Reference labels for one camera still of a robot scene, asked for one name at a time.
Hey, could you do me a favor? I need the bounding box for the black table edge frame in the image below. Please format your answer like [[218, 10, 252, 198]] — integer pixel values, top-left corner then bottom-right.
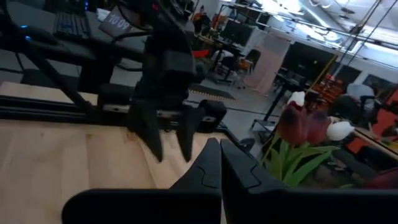
[[0, 94, 246, 147]]

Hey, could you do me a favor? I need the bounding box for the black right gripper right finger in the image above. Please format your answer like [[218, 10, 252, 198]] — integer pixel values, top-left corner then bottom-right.
[[221, 139, 398, 224]]

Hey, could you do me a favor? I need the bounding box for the black side table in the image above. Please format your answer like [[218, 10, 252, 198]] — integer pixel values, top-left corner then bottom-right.
[[250, 73, 308, 131]]

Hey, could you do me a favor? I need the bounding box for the dark clock display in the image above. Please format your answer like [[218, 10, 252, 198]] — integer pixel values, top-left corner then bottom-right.
[[98, 6, 134, 37]]

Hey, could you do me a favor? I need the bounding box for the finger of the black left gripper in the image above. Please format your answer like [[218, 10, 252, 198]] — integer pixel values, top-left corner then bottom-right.
[[177, 105, 206, 162], [127, 99, 164, 162]]

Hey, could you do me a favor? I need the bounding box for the large black monitor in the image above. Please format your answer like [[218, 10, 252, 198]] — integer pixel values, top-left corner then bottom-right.
[[281, 42, 338, 82]]

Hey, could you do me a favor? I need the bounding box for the yellow hanging cord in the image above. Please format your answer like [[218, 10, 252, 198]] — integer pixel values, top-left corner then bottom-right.
[[306, 55, 339, 94]]

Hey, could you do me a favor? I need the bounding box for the person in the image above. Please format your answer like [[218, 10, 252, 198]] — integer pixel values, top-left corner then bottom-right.
[[329, 83, 377, 125], [192, 5, 212, 35]]

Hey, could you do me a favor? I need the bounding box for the black hanging cable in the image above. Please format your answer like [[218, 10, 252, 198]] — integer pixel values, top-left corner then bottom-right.
[[331, 0, 384, 75]]

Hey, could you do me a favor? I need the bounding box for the black diagonal frame brace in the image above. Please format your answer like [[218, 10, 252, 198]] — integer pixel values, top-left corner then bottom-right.
[[17, 40, 97, 116]]

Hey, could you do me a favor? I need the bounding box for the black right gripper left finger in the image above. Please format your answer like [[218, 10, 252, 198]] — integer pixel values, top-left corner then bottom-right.
[[62, 138, 222, 224]]

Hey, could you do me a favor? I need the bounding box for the black mouse with blue light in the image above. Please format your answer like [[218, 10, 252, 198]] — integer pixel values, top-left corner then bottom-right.
[[19, 24, 58, 45]]

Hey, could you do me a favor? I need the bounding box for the dark grey desk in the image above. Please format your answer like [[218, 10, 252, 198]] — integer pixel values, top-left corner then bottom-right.
[[0, 0, 150, 63]]

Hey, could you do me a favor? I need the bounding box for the black floor mat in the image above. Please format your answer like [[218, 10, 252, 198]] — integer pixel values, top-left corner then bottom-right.
[[187, 82, 238, 102]]

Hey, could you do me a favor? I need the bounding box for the pale freestanding board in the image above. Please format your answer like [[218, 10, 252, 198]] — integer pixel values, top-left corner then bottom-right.
[[243, 32, 292, 96]]

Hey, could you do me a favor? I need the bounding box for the dark purple artificial tulip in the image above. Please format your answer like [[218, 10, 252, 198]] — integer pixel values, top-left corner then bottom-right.
[[260, 102, 308, 187]]

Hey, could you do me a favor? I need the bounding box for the orange partition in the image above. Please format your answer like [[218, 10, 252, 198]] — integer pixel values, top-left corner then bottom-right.
[[345, 90, 398, 156]]

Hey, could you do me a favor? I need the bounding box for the black office chair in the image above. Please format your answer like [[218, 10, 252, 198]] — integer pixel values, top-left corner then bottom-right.
[[239, 49, 262, 90]]

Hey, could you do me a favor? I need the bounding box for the black keyboard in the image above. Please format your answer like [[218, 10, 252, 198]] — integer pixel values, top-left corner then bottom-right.
[[52, 11, 91, 40]]

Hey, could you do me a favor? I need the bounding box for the dark red artificial tulip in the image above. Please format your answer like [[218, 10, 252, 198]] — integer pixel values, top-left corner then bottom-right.
[[364, 167, 398, 190], [279, 109, 340, 187]]

